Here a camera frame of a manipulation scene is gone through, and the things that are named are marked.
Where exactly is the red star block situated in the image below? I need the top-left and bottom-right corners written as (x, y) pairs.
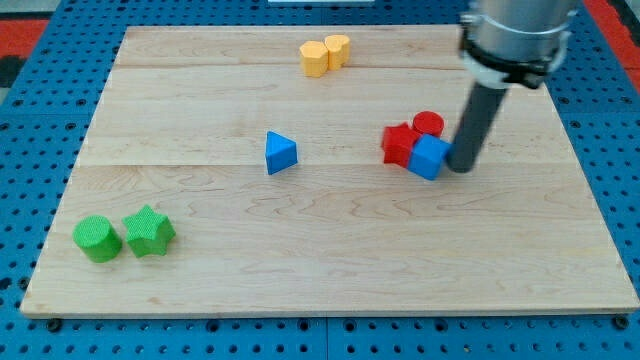
top-left (381, 123), bottom-right (421, 168)

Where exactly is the yellow hexagon block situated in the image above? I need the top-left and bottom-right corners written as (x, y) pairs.
top-left (299, 41), bottom-right (328, 78)

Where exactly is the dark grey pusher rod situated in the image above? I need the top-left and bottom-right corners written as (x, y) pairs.
top-left (446, 82), bottom-right (508, 173)

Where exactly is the wooden board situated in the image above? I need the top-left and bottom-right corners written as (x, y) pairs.
top-left (21, 25), bottom-right (639, 319)

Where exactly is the yellow heart block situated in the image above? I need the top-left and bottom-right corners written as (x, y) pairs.
top-left (324, 34), bottom-right (350, 70)

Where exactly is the green cylinder block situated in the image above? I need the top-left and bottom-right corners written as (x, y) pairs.
top-left (72, 215), bottom-right (122, 263)

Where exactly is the blue triangle block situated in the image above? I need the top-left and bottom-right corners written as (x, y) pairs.
top-left (265, 131), bottom-right (298, 175)

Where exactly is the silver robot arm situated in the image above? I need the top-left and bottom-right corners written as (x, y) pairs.
top-left (447, 0), bottom-right (578, 173)

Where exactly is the red cylinder block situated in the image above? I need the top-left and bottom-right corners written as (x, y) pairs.
top-left (412, 111), bottom-right (445, 138)

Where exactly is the green star block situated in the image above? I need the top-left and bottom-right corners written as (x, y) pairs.
top-left (122, 205), bottom-right (176, 258)

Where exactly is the blue cube block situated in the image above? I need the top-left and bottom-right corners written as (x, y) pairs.
top-left (407, 134), bottom-right (451, 181)

